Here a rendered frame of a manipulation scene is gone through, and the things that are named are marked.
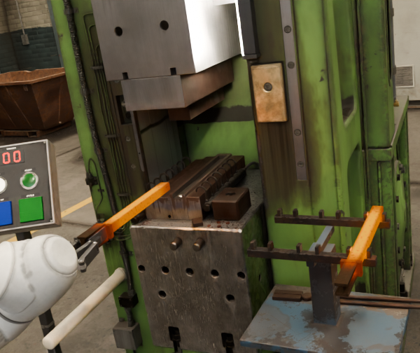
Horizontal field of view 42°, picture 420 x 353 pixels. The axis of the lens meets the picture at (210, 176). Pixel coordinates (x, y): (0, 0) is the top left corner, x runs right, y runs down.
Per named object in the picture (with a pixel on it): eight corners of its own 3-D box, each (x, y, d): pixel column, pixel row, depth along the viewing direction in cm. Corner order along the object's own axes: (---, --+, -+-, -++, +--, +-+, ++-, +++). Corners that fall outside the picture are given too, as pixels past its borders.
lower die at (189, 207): (203, 220, 171) (199, 194, 169) (146, 218, 179) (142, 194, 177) (246, 174, 207) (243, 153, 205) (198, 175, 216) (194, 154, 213)
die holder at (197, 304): (258, 359, 174) (240, 230, 160) (152, 345, 189) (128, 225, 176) (300, 272, 222) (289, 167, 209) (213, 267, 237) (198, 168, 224)
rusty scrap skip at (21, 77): (44, 143, 752) (29, 80, 726) (-39, 141, 855) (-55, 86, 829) (104, 120, 846) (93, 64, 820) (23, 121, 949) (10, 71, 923)
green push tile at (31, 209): (43, 219, 174) (41, 196, 176) (19, 222, 174) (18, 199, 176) (45, 220, 176) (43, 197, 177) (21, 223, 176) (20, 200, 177)
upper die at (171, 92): (185, 107, 160) (180, 75, 157) (126, 111, 168) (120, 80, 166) (234, 80, 197) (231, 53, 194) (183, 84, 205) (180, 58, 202)
